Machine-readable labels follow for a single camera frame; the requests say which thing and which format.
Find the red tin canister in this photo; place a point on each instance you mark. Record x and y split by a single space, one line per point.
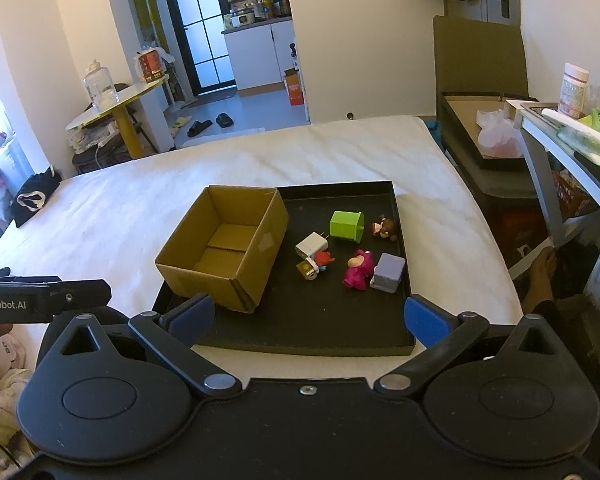
150 64

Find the clear glass jar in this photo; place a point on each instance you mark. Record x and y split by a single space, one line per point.
100 87

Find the brown cardboard box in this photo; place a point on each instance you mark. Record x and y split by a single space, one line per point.
225 246

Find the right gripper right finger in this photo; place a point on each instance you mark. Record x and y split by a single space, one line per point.
446 338

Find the black shallow tray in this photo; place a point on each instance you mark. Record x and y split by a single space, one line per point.
319 317

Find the left black slipper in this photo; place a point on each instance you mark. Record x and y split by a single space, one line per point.
199 127

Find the round yellow side table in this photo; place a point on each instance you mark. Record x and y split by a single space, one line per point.
120 114

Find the white plastic bag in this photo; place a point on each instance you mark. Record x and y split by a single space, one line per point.
497 137

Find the large open dark box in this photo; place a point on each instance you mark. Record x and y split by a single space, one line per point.
479 66

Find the white wall charger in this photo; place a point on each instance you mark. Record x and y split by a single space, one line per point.
310 245

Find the green cube toy bin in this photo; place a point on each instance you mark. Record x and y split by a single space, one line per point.
347 225

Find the red haired small figurine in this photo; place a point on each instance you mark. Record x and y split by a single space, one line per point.
313 265

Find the grey purple square box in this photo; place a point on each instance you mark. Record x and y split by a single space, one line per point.
388 273

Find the right black slipper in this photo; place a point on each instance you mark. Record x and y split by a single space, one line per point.
224 121

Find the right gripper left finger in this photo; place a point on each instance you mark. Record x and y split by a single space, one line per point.
169 337

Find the white kitchen cabinet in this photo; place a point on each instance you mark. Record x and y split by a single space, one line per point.
260 53

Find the magenta bear figurine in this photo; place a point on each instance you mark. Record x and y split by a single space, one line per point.
359 268

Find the orange cardboard box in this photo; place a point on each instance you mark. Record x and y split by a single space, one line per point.
294 87

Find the white bed blanket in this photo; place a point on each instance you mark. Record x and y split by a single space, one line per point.
112 223

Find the black framed glass door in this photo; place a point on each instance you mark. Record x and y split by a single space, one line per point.
198 28

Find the person bare foot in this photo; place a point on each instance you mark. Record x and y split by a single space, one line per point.
541 273

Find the black slipper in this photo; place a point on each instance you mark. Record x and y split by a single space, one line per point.
199 127
224 121

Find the pink white bottle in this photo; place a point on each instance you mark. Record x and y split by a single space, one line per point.
573 90

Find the brown monkey figurine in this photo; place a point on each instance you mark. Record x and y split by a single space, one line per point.
385 228

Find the black white garment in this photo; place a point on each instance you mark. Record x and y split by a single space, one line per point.
34 195

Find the white metal shelf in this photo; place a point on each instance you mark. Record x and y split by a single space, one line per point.
538 143

